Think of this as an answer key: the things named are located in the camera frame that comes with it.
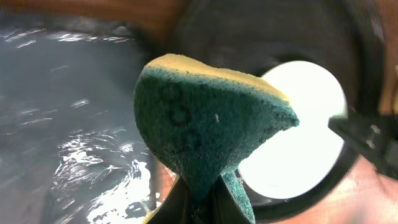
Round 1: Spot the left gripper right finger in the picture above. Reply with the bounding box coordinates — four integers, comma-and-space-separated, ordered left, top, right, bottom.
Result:
211, 172, 255, 224

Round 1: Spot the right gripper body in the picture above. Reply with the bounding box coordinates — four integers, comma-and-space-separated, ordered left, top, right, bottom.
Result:
328, 114, 397, 180

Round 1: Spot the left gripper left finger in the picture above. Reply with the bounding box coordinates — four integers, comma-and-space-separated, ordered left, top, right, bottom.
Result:
142, 176, 190, 224

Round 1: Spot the light green plate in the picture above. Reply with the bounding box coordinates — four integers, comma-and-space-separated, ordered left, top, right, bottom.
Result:
239, 61, 348, 199

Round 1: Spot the green yellow sponge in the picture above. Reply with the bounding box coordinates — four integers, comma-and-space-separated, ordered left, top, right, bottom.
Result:
134, 54, 299, 223

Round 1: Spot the black round tray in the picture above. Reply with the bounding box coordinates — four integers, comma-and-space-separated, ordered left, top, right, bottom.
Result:
169, 0, 385, 223

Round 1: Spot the black rectangular tray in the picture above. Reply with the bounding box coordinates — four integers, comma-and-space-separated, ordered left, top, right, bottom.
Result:
1, 18, 159, 224

